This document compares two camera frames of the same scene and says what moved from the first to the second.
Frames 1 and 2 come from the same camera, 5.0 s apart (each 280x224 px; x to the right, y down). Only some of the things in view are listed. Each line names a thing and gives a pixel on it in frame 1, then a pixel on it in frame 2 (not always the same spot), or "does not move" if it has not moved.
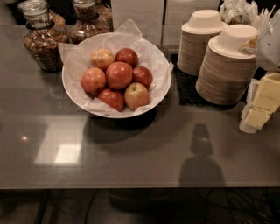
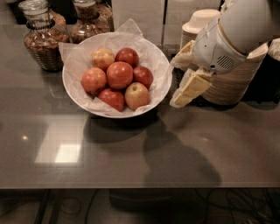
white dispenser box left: (146, 15) does not move
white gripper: (269, 51) → (214, 48)
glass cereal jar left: (45, 30) does not move
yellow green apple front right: (136, 96) does not move
